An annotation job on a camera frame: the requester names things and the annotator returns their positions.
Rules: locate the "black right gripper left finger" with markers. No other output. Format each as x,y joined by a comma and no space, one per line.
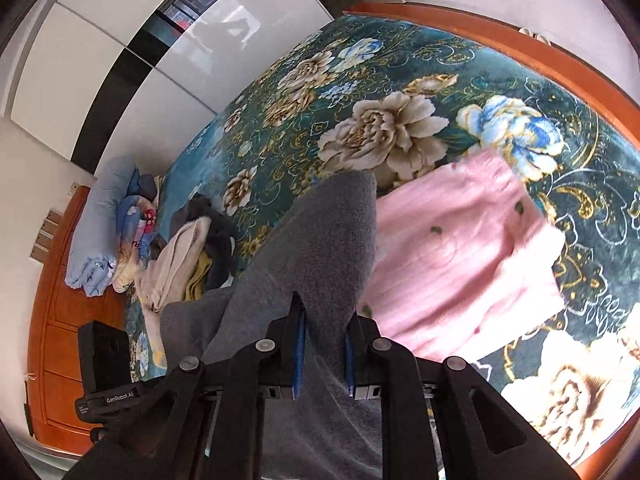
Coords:
200,421

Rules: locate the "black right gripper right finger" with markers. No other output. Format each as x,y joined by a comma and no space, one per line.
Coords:
442,420

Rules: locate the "grey knit sweater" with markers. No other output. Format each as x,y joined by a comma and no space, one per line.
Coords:
323,249

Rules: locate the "cream fluffy garment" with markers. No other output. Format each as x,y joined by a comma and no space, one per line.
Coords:
163,281

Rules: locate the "mustard yellow knit garment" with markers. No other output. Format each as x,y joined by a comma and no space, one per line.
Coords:
195,286

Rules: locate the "pink folded garment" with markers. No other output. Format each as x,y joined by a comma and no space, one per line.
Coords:
464,261

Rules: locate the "dark grey garment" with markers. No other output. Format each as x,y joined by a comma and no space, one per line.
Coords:
220,240

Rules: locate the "teal floral bed blanket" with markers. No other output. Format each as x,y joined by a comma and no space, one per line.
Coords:
575,394

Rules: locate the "white wardrobe with black strips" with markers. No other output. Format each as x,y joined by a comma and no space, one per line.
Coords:
93,79

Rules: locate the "orange wooden bed frame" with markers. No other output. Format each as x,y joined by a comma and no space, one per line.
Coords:
461,60

